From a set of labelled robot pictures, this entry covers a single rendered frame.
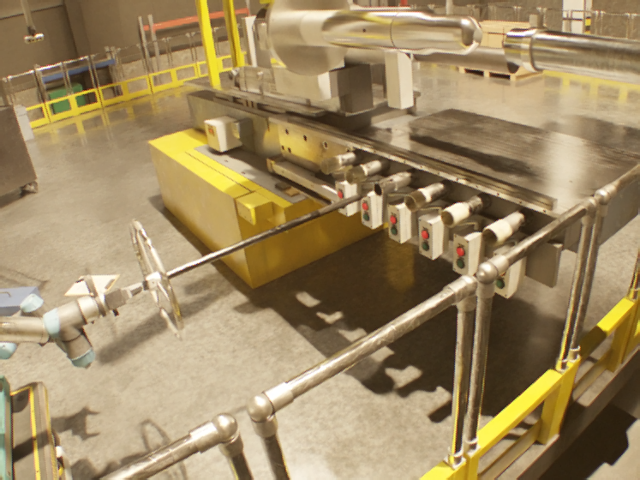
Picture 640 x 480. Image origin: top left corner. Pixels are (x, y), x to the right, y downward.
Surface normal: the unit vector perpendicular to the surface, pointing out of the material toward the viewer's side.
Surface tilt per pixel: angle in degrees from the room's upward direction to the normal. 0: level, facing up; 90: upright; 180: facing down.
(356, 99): 90
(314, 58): 90
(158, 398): 0
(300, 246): 90
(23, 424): 0
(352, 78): 90
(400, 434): 0
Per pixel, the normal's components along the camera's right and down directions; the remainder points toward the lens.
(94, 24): 0.59, 0.34
